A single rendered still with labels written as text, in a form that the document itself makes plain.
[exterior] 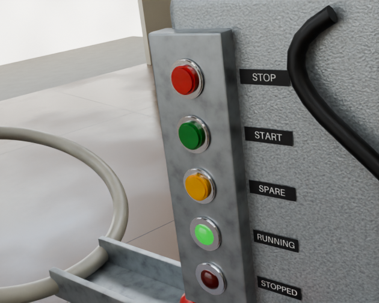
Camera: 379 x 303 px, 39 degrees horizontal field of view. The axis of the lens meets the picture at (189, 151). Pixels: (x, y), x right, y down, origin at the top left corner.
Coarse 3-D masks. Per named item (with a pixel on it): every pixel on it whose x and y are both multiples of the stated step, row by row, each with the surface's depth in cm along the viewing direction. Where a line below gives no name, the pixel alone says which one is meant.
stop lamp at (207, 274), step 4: (204, 272) 53; (208, 272) 53; (212, 272) 53; (204, 276) 53; (208, 276) 53; (212, 276) 53; (216, 276) 53; (204, 280) 54; (208, 280) 53; (212, 280) 53; (216, 280) 53; (208, 284) 53; (212, 284) 53; (216, 284) 53; (212, 288) 54; (216, 288) 53
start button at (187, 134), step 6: (180, 126) 48; (186, 126) 48; (192, 126) 47; (198, 126) 47; (180, 132) 48; (186, 132) 48; (192, 132) 48; (198, 132) 47; (180, 138) 49; (186, 138) 48; (192, 138) 48; (198, 138) 47; (186, 144) 48; (192, 144) 48; (198, 144) 48
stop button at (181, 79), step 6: (180, 66) 46; (186, 66) 46; (174, 72) 46; (180, 72) 46; (186, 72) 46; (192, 72) 46; (174, 78) 47; (180, 78) 46; (186, 78) 46; (192, 78) 46; (174, 84) 47; (180, 84) 46; (186, 84) 46; (192, 84) 46; (180, 90) 47; (186, 90) 46; (192, 90) 46
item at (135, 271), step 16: (112, 240) 93; (112, 256) 94; (128, 256) 91; (144, 256) 88; (160, 256) 87; (64, 272) 85; (96, 272) 92; (112, 272) 92; (128, 272) 91; (144, 272) 90; (160, 272) 87; (176, 272) 85; (64, 288) 85; (80, 288) 82; (96, 288) 80; (112, 288) 88; (128, 288) 87; (144, 288) 87; (160, 288) 86; (176, 288) 86
